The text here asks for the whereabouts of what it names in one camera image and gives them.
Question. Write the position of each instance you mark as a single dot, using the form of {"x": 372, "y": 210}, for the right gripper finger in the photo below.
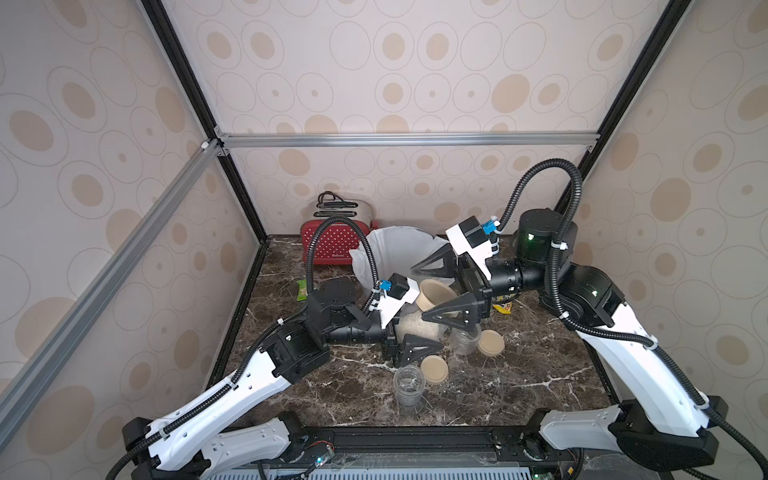
{"x": 442, "y": 263}
{"x": 462, "y": 313}

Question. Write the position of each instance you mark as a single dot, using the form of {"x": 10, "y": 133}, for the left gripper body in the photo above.
{"x": 387, "y": 335}

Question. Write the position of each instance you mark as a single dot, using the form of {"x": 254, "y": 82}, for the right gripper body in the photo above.
{"x": 474, "y": 288}

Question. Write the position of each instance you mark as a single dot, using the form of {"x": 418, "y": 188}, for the glass rice jar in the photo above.
{"x": 464, "y": 342}
{"x": 411, "y": 323}
{"x": 409, "y": 383}

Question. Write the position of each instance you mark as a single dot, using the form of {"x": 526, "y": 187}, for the beige jar lid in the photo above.
{"x": 434, "y": 369}
{"x": 433, "y": 293}
{"x": 491, "y": 343}

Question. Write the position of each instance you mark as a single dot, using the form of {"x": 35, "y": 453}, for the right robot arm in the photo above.
{"x": 666, "y": 424}

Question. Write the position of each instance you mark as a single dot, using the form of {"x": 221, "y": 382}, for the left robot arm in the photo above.
{"x": 286, "y": 352}

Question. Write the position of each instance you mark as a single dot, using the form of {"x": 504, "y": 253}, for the yellow snack packet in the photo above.
{"x": 504, "y": 308}

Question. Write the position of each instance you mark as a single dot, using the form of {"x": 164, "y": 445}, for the white plastic bin liner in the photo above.
{"x": 395, "y": 250}

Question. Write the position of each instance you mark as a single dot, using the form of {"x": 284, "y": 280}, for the green snack packet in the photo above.
{"x": 302, "y": 290}

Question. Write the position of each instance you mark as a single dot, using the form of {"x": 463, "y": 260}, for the red polka dot toaster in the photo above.
{"x": 338, "y": 240}

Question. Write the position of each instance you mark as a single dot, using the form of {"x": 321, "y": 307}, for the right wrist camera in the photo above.
{"x": 476, "y": 239}

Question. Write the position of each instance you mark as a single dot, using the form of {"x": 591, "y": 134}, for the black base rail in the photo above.
{"x": 414, "y": 450}

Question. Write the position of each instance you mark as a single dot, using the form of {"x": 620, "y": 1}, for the horizontal aluminium rail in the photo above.
{"x": 426, "y": 139}

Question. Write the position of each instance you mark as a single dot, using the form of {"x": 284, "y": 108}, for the left side aluminium rail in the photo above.
{"x": 40, "y": 371}

